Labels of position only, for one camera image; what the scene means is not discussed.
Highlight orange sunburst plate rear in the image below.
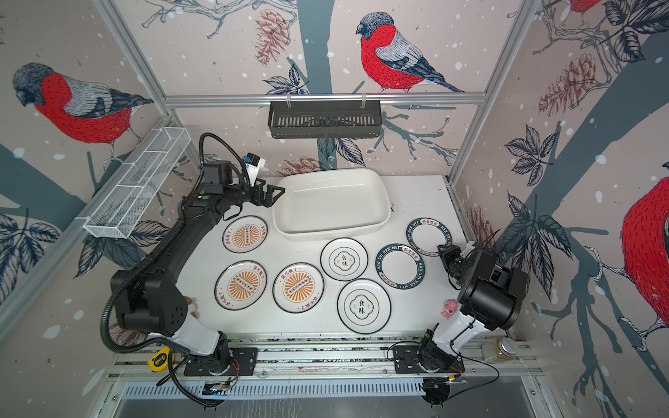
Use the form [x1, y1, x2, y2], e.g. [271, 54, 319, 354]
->
[222, 216, 268, 254]

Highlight pink small toy figure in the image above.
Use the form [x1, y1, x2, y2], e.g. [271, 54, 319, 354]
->
[441, 300, 459, 319]

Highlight orange sunburst plate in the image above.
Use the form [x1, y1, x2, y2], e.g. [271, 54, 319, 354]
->
[214, 261, 268, 311]
[273, 263, 325, 314]
[222, 216, 268, 254]

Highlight black corrugated cable hose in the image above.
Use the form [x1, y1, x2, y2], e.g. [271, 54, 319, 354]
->
[98, 250, 194, 355]

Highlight white wire mesh basket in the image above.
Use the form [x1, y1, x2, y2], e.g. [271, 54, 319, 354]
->
[84, 127, 192, 239]

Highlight black hanging wire shelf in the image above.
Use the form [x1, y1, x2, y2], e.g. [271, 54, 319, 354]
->
[268, 100, 382, 139]

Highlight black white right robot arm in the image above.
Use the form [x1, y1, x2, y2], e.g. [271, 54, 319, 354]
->
[416, 243, 530, 373]

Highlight orange sunburst plate centre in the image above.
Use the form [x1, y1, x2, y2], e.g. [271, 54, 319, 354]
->
[273, 263, 325, 314]

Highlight green band plate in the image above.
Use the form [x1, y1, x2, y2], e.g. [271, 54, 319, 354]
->
[375, 243, 426, 290]
[406, 217, 453, 257]

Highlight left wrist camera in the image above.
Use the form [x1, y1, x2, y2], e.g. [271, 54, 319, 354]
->
[244, 153, 266, 187]

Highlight brown small object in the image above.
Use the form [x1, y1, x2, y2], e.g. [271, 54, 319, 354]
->
[186, 297, 199, 319]

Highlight white green-rim plate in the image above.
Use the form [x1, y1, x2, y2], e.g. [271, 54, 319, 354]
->
[337, 279, 392, 335]
[320, 238, 369, 281]

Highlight glass jar with lid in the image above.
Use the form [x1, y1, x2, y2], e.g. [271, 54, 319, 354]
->
[482, 336, 518, 363]

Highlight black thin cable right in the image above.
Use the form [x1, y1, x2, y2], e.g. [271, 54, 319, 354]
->
[443, 354, 501, 401]

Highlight yellow tape measure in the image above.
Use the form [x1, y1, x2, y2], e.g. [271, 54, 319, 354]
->
[147, 347, 171, 373]

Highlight white plastic bin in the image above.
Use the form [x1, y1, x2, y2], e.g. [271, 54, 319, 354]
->
[273, 168, 391, 241]

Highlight small circuit board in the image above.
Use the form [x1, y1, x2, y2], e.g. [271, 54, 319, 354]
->
[202, 382, 233, 396]

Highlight orange sunburst plate front left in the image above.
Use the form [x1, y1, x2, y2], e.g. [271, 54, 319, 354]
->
[214, 261, 268, 311]

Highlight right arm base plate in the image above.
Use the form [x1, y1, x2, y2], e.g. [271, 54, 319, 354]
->
[386, 341, 465, 374]

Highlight white green-rim plate front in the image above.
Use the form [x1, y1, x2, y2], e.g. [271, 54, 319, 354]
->
[337, 279, 392, 335]

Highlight white green-rim plate rear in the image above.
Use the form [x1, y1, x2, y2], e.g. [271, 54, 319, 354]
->
[320, 238, 369, 281]

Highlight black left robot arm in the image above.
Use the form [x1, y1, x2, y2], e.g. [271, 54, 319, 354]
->
[99, 179, 286, 370]

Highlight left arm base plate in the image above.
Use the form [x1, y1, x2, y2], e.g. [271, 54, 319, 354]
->
[184, 348, 259, 377]

